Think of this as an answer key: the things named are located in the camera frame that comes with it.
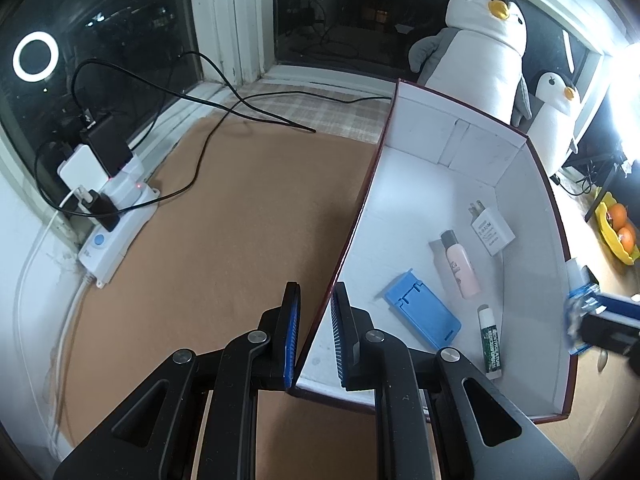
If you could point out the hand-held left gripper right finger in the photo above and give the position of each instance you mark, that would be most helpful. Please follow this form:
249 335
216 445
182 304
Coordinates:
340 340

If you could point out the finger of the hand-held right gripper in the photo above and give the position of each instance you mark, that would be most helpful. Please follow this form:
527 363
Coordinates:
612 332
620 302

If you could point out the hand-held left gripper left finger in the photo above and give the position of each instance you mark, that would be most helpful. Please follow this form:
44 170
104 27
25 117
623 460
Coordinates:
292 335

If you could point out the grey metal spoon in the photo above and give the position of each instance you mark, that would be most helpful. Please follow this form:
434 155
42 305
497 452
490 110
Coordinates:
602 362

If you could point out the blue eye drop bottle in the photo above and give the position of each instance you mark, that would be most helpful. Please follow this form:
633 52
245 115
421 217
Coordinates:
577 305

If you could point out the blue phone stand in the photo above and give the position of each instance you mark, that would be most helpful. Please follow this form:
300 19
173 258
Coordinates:
425 315

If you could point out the green lip balm stick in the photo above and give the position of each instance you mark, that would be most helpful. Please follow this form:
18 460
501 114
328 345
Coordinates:
492 350

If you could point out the small pink bottle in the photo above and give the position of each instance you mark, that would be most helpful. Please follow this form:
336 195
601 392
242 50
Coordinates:
462 270

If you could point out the white wall charger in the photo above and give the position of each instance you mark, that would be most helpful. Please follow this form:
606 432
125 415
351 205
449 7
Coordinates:
492 232

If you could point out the red cardboard box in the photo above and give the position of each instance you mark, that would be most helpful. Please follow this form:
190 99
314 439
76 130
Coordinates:
425 200

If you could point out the orange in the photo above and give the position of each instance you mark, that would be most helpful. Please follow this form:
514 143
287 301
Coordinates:
618 215
627 239

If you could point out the yellow bowl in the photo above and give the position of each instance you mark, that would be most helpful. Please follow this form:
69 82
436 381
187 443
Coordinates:
607 232

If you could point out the black tripod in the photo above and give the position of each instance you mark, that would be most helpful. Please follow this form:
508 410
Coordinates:
602 195

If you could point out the small penguin plush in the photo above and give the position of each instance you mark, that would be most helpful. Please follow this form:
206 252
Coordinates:
555 125

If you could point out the white power strip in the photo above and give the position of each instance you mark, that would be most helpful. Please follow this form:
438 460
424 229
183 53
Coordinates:
115 245

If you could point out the small black plug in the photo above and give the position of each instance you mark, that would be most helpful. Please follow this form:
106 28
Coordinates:
102 207

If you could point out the large black power adapter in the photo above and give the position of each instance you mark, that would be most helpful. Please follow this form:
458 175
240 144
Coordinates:
105 145

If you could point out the white power adapter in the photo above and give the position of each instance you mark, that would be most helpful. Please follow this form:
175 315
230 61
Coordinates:
75 165

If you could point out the large penguin plush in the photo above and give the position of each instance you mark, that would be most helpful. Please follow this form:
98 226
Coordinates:
485 60

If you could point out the white window frame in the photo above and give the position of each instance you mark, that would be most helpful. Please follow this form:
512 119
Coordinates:
225 20

